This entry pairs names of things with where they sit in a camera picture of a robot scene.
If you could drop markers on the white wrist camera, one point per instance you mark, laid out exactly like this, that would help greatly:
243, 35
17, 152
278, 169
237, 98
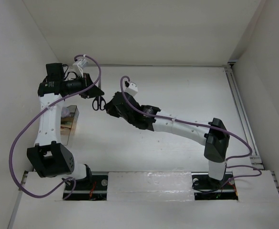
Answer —
131, 88
79, 66

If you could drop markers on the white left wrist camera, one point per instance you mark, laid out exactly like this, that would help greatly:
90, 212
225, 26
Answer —
79, 66

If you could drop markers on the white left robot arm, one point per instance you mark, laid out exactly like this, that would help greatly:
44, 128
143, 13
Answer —
49, 157

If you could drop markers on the clear paper clip jar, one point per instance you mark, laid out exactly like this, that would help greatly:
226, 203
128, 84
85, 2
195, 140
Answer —
65, 112

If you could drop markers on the clear smoky organizer tray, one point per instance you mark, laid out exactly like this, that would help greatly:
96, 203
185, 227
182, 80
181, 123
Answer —
69, 117

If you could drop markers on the black handled scissors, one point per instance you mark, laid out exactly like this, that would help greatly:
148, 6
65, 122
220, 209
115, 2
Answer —
98, 103

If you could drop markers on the aluminium rail right side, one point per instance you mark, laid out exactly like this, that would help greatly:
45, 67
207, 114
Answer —
255, 157

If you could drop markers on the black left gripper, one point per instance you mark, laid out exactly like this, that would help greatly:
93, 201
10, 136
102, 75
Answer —
93, 92

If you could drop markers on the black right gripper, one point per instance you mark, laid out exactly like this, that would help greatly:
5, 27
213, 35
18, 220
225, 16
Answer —
110, 109

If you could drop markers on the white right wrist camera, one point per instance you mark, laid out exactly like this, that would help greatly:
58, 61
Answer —
131, 88

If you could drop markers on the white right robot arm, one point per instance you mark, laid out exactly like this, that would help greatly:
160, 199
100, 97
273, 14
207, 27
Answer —
147, 117

